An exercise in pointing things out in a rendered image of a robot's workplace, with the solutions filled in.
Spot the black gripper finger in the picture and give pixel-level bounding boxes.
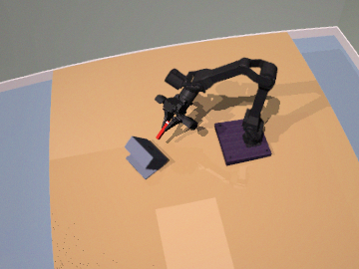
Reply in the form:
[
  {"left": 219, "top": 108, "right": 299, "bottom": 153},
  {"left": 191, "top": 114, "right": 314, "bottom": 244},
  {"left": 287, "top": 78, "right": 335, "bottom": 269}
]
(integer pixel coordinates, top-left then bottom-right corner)
[
  {"left": 162, "top": 108, "right": 175, "bottom": 128},
  {"left": 164, "top": 117, "right": 182, "bottom": 132}
]

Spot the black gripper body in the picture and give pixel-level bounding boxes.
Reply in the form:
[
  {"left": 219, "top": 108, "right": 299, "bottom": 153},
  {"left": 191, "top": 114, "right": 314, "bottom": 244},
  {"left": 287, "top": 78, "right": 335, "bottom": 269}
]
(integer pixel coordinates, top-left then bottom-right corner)
[{"left": 155, "top": 92, "right": 197, "bottom": 130}]

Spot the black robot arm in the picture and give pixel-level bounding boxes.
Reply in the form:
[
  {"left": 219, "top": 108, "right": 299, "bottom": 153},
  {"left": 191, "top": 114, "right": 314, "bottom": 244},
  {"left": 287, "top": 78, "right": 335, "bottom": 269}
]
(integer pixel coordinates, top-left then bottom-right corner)
[{"left": 163, "top": 58, "right": 277, "bottom": 147}]

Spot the red peg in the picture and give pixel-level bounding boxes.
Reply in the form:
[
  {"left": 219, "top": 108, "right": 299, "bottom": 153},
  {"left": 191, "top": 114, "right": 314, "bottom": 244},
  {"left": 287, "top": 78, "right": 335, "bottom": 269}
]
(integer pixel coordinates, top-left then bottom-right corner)
[{"left": 156, "top": 121, "right": 170, "bottom": 139}]

